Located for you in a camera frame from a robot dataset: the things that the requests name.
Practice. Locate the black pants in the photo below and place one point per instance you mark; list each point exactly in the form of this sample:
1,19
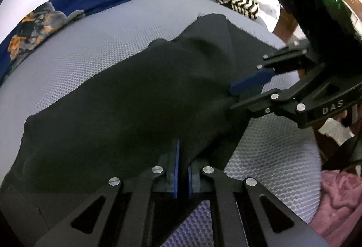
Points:
127,99

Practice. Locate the white crumpled paper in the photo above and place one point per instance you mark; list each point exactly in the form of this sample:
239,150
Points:
335,128

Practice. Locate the grey mesh mattress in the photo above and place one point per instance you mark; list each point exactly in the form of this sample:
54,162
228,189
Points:
99,37

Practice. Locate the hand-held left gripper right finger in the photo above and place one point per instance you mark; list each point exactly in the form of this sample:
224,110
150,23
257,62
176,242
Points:
190,180

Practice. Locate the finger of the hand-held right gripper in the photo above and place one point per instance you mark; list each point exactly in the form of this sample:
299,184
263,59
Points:
254,107
250,81

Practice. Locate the zebra striped cloth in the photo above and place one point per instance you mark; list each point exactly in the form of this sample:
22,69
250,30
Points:
240,2

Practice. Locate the pink cloth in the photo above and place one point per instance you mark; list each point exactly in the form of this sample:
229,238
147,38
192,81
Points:
336,193

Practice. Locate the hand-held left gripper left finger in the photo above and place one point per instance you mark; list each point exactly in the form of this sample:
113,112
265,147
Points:
176,170

